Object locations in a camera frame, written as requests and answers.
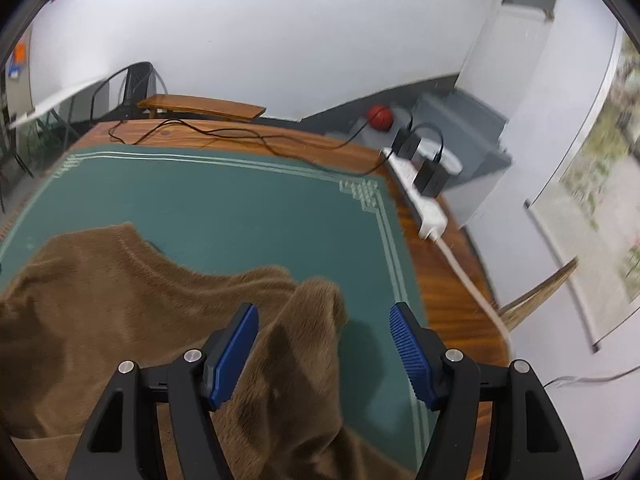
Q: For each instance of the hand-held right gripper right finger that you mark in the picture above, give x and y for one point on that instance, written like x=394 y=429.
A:
x=412 y=355

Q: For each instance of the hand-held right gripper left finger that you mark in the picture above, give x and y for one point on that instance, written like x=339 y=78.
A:
x=232 y=355

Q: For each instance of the brown fleece sweater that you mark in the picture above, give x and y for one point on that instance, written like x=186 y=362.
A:
x=125 y=320

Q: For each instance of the wooden stick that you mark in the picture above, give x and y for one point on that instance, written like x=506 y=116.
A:
x=540 y=292

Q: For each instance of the green table mat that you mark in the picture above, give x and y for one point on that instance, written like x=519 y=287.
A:
x=240 y=210

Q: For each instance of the white power strip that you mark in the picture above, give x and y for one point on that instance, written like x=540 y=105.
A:
x=425 y=205

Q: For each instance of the black power adapter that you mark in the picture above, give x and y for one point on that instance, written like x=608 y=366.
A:
x=431 y=178
x=406 y=146

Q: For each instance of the red basketball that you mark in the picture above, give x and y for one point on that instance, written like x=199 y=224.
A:
x=381 y=118

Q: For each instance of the long wooden bench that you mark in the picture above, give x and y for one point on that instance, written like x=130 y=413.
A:
x=200 y=105

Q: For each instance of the black mesh chair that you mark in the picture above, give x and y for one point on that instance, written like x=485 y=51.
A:
x=137 y=80

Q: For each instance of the white folding table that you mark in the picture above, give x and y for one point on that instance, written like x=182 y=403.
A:
x=55 y=97

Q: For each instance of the orange and blue wall item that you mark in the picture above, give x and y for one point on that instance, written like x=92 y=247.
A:
x=19 y=55

